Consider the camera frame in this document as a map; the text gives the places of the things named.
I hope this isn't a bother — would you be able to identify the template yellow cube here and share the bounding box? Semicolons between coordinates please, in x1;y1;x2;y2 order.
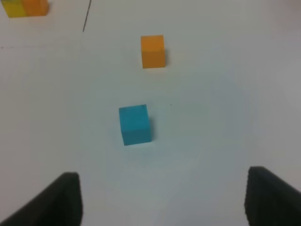
1;0;26;18

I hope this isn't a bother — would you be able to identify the blue cube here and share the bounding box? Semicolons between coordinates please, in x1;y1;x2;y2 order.
119;105;152;145

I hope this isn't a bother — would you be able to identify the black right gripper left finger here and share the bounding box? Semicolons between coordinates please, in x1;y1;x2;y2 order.
1;172;83;226

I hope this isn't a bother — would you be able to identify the template orange cube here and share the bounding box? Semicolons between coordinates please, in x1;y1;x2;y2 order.
22;0;49;16

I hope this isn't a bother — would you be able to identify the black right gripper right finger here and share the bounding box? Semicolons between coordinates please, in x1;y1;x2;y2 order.
244;166;301;226

